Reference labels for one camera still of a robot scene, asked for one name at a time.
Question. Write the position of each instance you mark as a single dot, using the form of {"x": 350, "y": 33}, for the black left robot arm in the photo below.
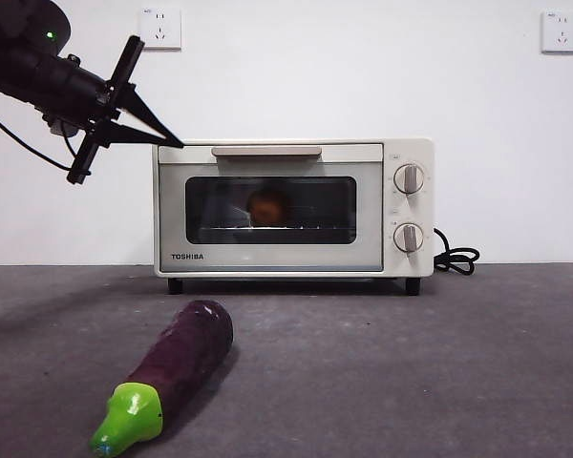
{"x": 28, "y": 71}

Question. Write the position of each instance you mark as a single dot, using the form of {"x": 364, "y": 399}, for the white wall socket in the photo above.
{"x": 162, "y": 28}
{"x": 560, "y": 32}

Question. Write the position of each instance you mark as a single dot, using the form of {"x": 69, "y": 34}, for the purple toy eggplant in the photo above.
{"x": 181, "y": 355}

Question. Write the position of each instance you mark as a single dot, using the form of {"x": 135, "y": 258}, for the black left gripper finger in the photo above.
{"x": 141, "y": 112}
{"x": 133, "y": 135}

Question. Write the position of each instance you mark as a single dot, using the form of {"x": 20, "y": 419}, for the beige oven knob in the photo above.
{"x": 408, "y": 179}
{"x": 408, "y": 237}

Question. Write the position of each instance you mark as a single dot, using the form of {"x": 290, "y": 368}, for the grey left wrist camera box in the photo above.
{"x": 61, "y": 128}

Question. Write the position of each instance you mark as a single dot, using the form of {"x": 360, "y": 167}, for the brown potato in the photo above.
{"x": 267, "y": 207}

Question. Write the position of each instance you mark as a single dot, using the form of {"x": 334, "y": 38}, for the white toaster oven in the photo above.
{"x": 410, "y": 207}

